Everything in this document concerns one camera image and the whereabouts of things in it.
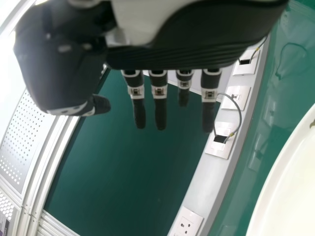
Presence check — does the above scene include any perforated metal panel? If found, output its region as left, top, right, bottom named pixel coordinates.
left=0, top=88, right=56, bottom=196

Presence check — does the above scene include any white cable outlet plate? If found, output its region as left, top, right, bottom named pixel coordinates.
left=232, top=48, right=261, bottom=77
left=204, top=121, right=239, bottom=161

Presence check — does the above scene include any white power socket plate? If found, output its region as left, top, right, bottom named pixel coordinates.
left=166, top=206, right=205, bottom=236

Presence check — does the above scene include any white cable duct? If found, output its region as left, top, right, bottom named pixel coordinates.
left=167, top=31, right=271, bottom=236

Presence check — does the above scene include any grey looped cable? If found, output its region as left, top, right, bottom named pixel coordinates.
left=213, top=92, right=242, bottom=144

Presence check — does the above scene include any thin grey cable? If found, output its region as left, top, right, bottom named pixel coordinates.
left=250, top=34, right=269, bottom=61

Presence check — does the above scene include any plate with brown leaf pattern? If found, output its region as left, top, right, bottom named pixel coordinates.
left=248, top=115, right=315, bottom=236

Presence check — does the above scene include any aluminium frame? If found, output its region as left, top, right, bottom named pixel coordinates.
left=21, top=65, right=111, bottom=236

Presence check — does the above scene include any white data socket plate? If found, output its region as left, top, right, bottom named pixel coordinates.
left=220, top=85, right=252, bottom=112

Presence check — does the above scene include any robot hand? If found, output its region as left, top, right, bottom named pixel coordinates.
left=12, top=0, right=289, bottom=135

